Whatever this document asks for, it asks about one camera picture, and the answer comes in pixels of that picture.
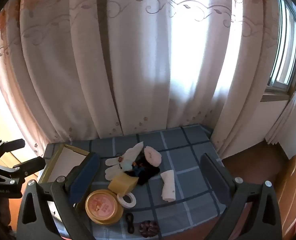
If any blue plaid table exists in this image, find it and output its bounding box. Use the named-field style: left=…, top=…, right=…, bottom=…
left=39, top=124, right=228, bottom=240

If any gathered white curtain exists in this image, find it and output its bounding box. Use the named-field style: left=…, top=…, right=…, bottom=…
left=265, top=87, right=296, bottom=146

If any dark brown scrunchie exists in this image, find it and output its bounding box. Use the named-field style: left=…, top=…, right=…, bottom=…
left=139, top=220, right=160, bottom=238

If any yellow sponge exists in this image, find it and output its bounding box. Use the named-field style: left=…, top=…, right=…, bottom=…
left=108, top=172, right=138, bottom=196

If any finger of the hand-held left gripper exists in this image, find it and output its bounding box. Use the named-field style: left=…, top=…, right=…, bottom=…
left=0, top=156, right=46, bottom=180
left=0, top=139, right=26, bottom=163

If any white tape roll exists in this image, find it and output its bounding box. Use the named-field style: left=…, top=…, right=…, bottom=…
left=117, top=192, right=136, bottom=208

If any window with metal frame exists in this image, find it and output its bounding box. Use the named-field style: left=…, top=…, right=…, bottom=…
left=260, top=0, right=296, bottom=103

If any white glove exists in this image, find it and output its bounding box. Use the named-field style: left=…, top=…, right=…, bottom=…
left=105, top=141, right=145, bottom=182

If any black hair tie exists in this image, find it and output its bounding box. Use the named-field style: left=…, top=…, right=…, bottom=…
left=125, top=213, right=136, bottom=234

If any black fuzzy sock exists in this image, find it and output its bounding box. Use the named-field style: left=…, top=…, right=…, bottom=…
left=127, top=155, right=161, bottom=186

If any white floral curtain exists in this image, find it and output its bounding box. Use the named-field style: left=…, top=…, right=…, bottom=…
left=0, top=0, right=272, bottom=157

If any pale green pompom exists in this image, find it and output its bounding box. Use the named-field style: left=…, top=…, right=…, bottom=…
left=120, top=160, right=134, bottom=172

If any pink fluffy scrunchie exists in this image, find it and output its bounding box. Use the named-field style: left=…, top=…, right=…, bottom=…
left=144, top=146, right=163, bottom=167

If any white paper liner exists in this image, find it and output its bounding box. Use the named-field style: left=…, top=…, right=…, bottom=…
left=49, top=147, right=87, bottom=180

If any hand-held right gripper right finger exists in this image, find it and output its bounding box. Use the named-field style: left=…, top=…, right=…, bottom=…
left=200, top=153, right=283, bottom=240

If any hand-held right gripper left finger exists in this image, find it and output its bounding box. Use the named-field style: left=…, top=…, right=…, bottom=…
left=17, top=152, right=100, bottom=240

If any white towel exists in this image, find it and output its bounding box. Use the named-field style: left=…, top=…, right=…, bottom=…
left=160, top=170, right=176, bottom=203

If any gold tin tray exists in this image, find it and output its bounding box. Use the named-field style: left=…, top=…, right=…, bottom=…
left=38, top=144, right=90, bottom=223

